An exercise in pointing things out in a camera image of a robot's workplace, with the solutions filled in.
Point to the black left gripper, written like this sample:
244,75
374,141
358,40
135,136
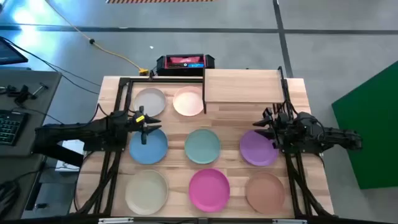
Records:
133,121

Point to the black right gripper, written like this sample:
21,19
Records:
281,127

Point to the grey plate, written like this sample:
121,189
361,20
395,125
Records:
149,102

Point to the blue plate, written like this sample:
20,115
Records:
149,152

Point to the peach plate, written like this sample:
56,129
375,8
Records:
187,102

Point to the teal plate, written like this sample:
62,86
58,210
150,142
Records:
202,146

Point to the brown plate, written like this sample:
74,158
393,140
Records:
265,193

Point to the cream plate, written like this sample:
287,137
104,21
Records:
146,193

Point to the magenta plate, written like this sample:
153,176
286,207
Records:
209,190

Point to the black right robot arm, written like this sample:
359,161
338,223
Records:
335,137

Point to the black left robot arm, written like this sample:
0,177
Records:
77,132

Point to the wooden shelf with black legs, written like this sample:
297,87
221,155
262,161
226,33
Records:
244,85

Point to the red and black power station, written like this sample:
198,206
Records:
174,60

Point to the white paper sheet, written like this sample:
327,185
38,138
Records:
73,147

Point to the black slanted strut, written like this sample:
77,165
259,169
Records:
59,155

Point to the green board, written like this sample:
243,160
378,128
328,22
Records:
373,124

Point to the grey side table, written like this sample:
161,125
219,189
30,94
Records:
46,90

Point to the black clamp tool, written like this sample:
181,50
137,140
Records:
21,95

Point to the black backlit keyboard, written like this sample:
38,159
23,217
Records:
11,127

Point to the computer monitor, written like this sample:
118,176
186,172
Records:
9,53

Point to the silver metal bracket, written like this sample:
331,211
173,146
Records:
289,221
115,220

